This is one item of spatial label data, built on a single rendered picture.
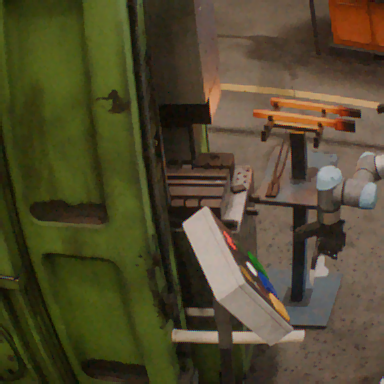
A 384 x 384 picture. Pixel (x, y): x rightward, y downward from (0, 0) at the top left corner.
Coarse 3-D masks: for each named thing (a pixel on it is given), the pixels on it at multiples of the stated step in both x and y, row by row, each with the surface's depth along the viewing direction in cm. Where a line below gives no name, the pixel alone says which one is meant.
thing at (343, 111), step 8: (272, 104) 306; (280, 104) 304; (288, 104) 303; (296, 104) 302; (304, 104) 301; (312, 104) 301; (320, 104) 300; (328, 112) 298; (336, 112) 297; (344, 112) 296; (352, 112) 295; (360, 112) 292
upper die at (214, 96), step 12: (216, 84) 237; (216, 96) 237; (168, 108) 229; (180, 108) 228; (192, 108) 227; (204, 108) 227; (216, 108) 237; (168, 120) 231; (180, 120) 230; (192, 120) 230; (204, 120) 229
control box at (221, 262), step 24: (192, 216) 209; (192, 240) 202; (216, 240) 197; (216, 264) 191; (240, 264) 192; (216, 288) 185; (240, 288) 181; (264, 288) 200; (240, 312) 186; (264, 312) 189; (264, 336) 194
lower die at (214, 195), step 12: (168, 168) 264; (180, 168) 264; (204, 168) 262; (216, 168) 262; (228, 168) 261; (228, 180) 260; (180, 192) 252; (192, 192) 252; (204, 192) 251; (216, 192) 251; (228, 192) 261; (180, 204) 249; (192, 204) 248; (204, 204) 248; (216, 204) 247; (180, 216) 250; (216, 216) 248
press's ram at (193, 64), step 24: (168, 0) 201; (192, 0) 200; (168, 24) 206; (192, 24) 205; (168, 48) 211; (192, 48) 210; (216, 48) 237; (168, 72) 216; (192, 72) 215; (216, 72) 237; (168, 96) 221; (192, 96) 219
